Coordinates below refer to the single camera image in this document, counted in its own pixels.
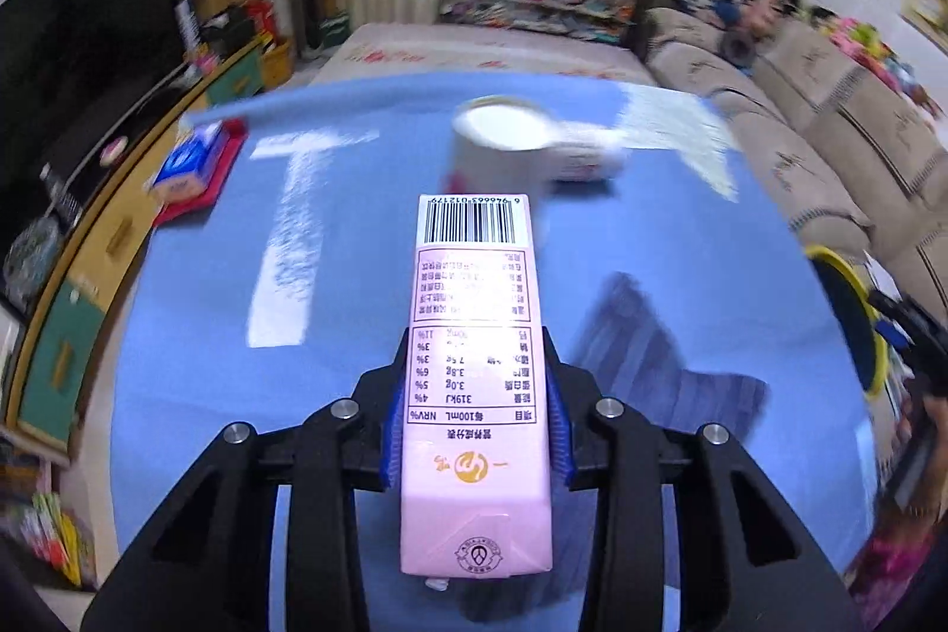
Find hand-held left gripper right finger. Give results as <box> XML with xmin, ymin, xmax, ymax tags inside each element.
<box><xmin>544</xmin><ymin>327</ymin><xmax>864</xmax><ymax>632</ymax></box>

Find stack of colourful books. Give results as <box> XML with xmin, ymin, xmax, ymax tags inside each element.
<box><xmin>0</xmin><ymin>439</ymin><xmax>97</xmax><ymax>592</ymax></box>

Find floral floor mat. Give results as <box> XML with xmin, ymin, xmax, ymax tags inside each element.
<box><xmin>303</xmin><ymin>21</ymin><xmax>656</xmax><ymax>92</ymax></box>

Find blue tissue pack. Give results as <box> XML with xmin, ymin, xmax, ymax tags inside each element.
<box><xmin>152</xmin><ymin>124</ymin><xmax>230</xmax><ymax>196</ymax></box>

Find open cardboard boxes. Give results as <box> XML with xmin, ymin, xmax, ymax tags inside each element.
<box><xmin>178</xmin><ymin>0</ymin><xmax>283</xmax><ymax>56</ymax></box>

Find yellow-rimmed dark trash bin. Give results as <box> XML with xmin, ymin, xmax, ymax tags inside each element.
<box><xmin>803</xmin><ymin>243</ymin><xmax>890</xmax><ymax>400</ymax></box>

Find pink milk carton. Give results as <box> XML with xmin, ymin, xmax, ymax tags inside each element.
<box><xmin>400</xmin><ymin>193</ymin><xmax>555</xmax><ymax>592</ymax></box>

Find black television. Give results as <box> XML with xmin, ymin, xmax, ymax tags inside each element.
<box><xmin>0</xmin><ymin>0</ymin><xmax>186</xmax><ymax>315</ymax></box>

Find blue tablecloth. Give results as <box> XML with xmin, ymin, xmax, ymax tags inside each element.
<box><xmin>111</xmin><ymin>76</ymin><xmax>886</xmax><ymax>632</ymax></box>

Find pile of toys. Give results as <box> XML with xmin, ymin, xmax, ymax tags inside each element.
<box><xmin>437</xmin><ymin>0</ymin><xmax>645</xmax><ymax>44</ymax></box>

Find wooden television cabinet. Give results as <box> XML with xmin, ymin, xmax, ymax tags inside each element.
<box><xmin>0</xmin><ymin>40</ymin><xmax>293</xmax><ymax>455</ymax></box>

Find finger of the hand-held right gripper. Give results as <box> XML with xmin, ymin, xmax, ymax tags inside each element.
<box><xmin>866</xmin><ymin>290</ymin><xmax>948</xmax><ymax>397</ymax></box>

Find framed wall picture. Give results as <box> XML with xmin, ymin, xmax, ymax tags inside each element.
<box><xmin>899</xmin><ymin>0</ymin><xmax>948</xmax><ymax>48</ymax></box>

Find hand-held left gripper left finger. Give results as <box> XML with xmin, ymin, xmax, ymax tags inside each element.
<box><xmin>81</xmin><ymin>327</ymin><xmax>412</xmax><ymax>632</ymax></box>

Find beige sofa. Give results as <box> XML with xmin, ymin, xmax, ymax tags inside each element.
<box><xmin>629</xmin><ymin>2</ymin><xmax>948</xmax><ymax>337</ymax></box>

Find dark red patterned rug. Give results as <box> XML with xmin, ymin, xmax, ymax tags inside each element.
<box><xmin>844</xmin><ymin>499</ymin><xmax>941</xmax><ymax>625</ymax></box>

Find black round cushion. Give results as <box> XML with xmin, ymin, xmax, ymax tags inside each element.
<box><xmin>722</xmin><ymin>28</ymin><xmax>757</xmax><ymax>66</ymax></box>

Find glass decorative dish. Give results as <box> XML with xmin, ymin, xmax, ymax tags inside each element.
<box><xmin>4</xmin><ymin>217</ymin><xmax>64</xmax><ymax>307</ymax></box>

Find white mug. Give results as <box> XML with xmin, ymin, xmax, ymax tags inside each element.
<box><xmin>448</xmin><ymin>95</ymin><xmax>630</xmax><ymax>185</ymax></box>

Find row of plush toys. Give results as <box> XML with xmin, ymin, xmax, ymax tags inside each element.
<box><xmin>822</xmin><ymin>6</ymin><xmax>948</xmax><ymax>115</ymax></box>

